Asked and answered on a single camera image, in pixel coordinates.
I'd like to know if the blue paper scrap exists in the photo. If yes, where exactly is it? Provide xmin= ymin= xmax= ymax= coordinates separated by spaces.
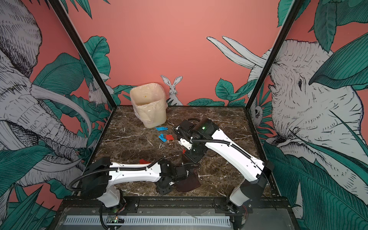
xmin=156 ymin=127 xmax=168 ymax=131
xmin=159 ymin=134 xmax=167 ymax=142

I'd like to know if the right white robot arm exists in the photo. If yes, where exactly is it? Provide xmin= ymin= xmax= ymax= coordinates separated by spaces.
xmin=173 ymin=118 xmax=275 ymax=211

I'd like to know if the brown hand brush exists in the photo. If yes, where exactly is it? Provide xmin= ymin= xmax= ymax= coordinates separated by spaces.
xmin=181 ymin=154 xmax=192 ymax=164

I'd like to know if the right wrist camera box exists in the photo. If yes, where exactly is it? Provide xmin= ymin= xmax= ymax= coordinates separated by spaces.
xmin=177 ymin=136 xmax=192 ymax=150

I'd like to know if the dark brown dustpan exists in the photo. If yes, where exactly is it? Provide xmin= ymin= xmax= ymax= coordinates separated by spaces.
xmin=174 ymin=163 xmax=201 ymax=192

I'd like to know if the white slotted cable duct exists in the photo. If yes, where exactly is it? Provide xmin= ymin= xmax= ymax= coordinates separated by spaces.
xmin=63 ymin=215 xmax=232 ymax=227

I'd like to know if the right black frame post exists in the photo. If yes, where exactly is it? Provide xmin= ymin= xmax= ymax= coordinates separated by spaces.
xmin=245 ymin=0 xmax=304 ymax=111

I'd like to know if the left black frame post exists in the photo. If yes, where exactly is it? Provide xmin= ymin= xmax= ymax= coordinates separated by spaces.
xmin=48 ymin=0 xmax=117 ymax=110

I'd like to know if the cream bin with plastic liner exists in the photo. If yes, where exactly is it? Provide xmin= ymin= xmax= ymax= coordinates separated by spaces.
xmin=130 ymin=83 xmax=168 ymax=128

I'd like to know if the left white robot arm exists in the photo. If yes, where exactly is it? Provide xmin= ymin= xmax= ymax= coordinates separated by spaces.
xmin=70 ymin=157 xmax=190 ymax=208

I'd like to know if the black frame post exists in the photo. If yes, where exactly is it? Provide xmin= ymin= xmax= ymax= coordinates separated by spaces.
xmin=48 ymin=0 xmax=117 ymax=110
xmin=245 ymin=0 xmax=304 ymax=111

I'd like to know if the black front mounting rail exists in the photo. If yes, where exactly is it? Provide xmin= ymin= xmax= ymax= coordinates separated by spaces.
xmin=57 ymin=196 xmax=291 ymax=215

